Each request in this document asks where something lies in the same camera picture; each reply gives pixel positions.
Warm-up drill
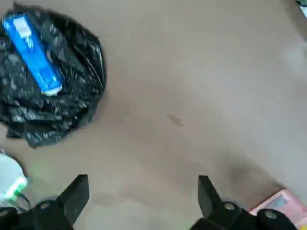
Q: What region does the pink plastic slotted basket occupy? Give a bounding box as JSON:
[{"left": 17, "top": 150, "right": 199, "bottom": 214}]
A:
[{"left": 249, "top": 188, "right": 307, "bottom": 230}]

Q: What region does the black left arm base cable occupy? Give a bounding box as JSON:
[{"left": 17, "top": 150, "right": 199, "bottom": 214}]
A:
[{"left": 16, "top": 191, "right": 32, "bottom": 210}]

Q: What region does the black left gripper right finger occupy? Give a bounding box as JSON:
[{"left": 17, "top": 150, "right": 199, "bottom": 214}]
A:
[{"left": 189, "top": 175, "right": 300, "bottom": 230}]

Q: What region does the black plastic bag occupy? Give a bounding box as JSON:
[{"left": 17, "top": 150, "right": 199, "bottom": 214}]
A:
[{"left": 0, "top": 3, "right": 107, "bottom": 149}]

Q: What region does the blue cookie box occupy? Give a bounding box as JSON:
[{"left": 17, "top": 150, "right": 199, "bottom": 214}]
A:
[{"left": 1, "top": 13, "right": 63, "bottom": 96}]

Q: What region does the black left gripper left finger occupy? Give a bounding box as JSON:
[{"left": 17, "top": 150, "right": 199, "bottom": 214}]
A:
[{"left": 0, "top": 174, "right": 90, "bottom": 230}]

